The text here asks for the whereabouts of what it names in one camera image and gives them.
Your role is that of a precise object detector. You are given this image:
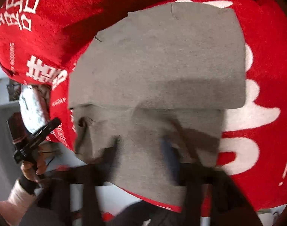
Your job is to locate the red blanket with white print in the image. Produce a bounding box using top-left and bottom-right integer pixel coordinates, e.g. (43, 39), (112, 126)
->
(0, 0), (287, 210)

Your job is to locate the left hand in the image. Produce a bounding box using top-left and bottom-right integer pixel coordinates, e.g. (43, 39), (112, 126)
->
(20, 147), (47, 183)

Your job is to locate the grey small garment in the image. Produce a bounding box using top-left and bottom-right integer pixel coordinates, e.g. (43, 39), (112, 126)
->
(68, 1), (245, 206)

